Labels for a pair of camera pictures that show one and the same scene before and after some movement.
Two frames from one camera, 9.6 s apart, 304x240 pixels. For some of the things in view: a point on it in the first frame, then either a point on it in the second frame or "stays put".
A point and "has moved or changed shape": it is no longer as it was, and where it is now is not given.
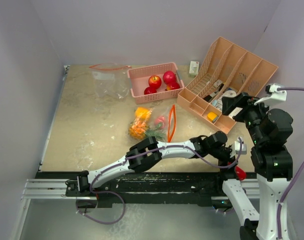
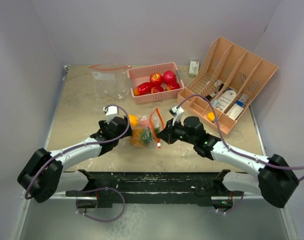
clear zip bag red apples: (111, 80) stays put
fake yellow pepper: (142, 112) -> (133, 119)
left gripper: (229, 159) -> (126, 131)
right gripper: (230, 103) -> (167, 134)
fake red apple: (169, 77) stays put
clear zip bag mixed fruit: (159, 122) has moved or changed shape
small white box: (194, 68) stays put
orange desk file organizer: (226, 69) stays put
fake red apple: (155, 81) has moved or changed shape
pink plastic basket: (139, 77) stays put
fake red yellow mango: (241, 173) -> (143, 88)
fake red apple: (149, 90) -> (157, 89)
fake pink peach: (160, 119) -> (143, 123)
